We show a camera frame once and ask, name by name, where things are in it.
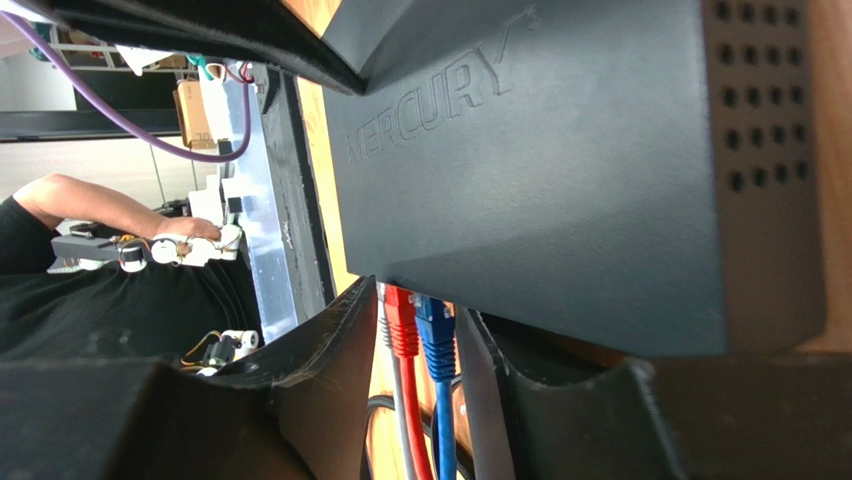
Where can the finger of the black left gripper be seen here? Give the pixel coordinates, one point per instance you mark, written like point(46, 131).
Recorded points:
point(265, 32)

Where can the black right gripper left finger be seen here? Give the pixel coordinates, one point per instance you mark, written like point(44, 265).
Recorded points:
point(295, 409)

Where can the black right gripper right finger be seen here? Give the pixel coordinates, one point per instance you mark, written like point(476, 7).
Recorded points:
point(537, 412)

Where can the black network switch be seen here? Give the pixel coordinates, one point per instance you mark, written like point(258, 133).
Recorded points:
point(634, 174)

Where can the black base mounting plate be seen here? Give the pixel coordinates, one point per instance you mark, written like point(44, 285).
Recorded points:
point(292, 178)

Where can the person in black shirt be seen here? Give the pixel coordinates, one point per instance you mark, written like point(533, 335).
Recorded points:
point(107, 313)

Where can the aluminium frame rail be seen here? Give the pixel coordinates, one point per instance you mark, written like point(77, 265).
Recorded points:
point(231, 104)

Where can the white teleoperation handle device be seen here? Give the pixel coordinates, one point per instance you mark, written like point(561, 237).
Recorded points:
point(133, 254)

